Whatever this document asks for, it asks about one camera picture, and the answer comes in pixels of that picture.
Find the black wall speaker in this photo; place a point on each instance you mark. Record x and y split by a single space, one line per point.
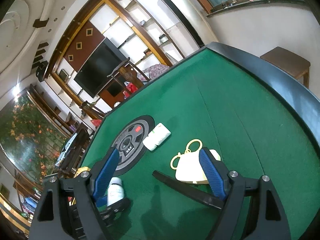
41 71

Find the patterned cushion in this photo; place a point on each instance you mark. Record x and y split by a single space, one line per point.
156 71

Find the flower landscape painting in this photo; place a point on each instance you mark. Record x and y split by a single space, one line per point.
22 135

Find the brown wooden stool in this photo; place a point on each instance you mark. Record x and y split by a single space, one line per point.
285 60

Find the round grey table centre panel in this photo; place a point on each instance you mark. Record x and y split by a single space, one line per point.
135 135

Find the white floor air conditioner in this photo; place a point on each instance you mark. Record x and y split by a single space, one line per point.
182 7

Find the dark wooden chair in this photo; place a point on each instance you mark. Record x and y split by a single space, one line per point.
125 67
90 107

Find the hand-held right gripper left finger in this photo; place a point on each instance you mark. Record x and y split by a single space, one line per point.
105 177

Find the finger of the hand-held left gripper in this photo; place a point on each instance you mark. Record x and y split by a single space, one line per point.
115 208

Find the yellow-edged white box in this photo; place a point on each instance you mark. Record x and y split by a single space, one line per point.
82 169

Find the red bag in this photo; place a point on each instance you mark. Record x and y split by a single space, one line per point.
131 87

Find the black flat television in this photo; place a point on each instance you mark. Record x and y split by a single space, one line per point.
100 67

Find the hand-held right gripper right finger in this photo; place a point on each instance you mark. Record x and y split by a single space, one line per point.
212 175

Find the white and gold shelf unit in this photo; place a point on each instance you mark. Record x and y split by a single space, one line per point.
140 30

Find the white bottle green mark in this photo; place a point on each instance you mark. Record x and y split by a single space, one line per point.
153 133

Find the black side table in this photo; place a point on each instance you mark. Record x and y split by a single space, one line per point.
75 142

